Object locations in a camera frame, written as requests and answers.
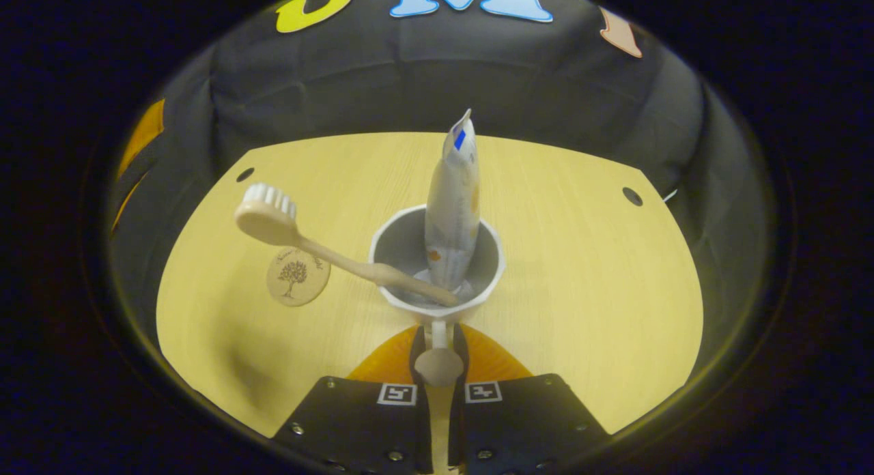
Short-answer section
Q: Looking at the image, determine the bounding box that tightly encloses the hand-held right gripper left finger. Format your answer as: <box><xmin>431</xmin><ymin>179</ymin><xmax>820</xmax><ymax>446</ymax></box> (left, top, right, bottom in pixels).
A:
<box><xmin>272</xmin><ymin>324</ymin><xmax>436</xmax><ymax>475</ymax></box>

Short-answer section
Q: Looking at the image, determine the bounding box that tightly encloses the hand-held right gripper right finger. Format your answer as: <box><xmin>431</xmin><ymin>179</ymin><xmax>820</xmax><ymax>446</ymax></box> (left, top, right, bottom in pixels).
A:
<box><xmin>447</xmin><ymin>323</ymin><xmax>612</xmax><ymax>475</ymax></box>

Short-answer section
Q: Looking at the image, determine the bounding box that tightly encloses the beige toothbrush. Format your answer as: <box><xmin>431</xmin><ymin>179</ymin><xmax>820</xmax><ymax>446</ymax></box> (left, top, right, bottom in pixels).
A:
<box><xmin>234</xmin><ymin>182</ymin><xmax>460</xmax><ymax>308</ymax></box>

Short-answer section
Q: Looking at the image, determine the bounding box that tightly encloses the round wooden coaster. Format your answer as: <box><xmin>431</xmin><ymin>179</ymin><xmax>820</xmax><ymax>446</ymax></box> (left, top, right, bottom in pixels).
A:
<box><xmin>266</xmin><ymin>247</ymin><xmax>332</xmax><ymax>307</ymax></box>

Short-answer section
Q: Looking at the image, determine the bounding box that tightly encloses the white cup with wooden handle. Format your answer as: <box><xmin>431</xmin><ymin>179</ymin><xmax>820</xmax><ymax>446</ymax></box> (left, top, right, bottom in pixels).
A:
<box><xmin>369</xmin><ymin>203</ymin><xmax>507</xmax><ymax>388</ymax></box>

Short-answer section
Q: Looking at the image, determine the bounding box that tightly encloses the white toothpaste tube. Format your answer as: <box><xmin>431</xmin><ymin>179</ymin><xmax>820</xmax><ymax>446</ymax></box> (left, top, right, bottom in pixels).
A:
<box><xmin>424</xmin><ymin>108</ymin><xmax>481</xmax><ymax>293</ymax></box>

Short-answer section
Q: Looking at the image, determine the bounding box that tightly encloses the black backdrop cloth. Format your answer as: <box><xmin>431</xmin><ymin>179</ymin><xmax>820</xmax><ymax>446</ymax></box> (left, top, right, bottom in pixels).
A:
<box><xmin>106</xmin><ymin>0</ymin><xmax>772</xmax><ymax>339</ymax></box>

